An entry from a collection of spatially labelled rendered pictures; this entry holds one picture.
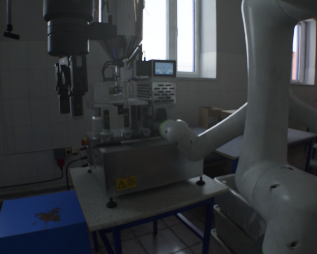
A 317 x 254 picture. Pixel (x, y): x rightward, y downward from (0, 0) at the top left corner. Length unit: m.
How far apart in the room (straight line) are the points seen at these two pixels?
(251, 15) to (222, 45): 3.14
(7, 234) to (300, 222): 1.27
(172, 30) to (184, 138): 2.81
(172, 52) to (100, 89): 2.40
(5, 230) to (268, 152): 1.28
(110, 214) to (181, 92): 2.33
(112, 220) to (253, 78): 0.81
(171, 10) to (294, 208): 3.46
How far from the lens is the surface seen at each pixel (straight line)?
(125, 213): 1.08
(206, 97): 3.40
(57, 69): 0.44
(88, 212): 1.11
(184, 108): 3.18
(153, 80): 1.30
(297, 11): 0.45
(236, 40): 3.90
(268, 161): 0.52
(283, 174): 0.47
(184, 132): 0.92
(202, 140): 0.98
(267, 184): 0.47
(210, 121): 2.81
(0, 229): 1.41
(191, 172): 1.30
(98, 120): 1.28
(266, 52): 0.50
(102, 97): 1.25
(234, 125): 0.95
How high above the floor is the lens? 1.33
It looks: 11 degrees down
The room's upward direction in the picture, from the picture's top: straight up
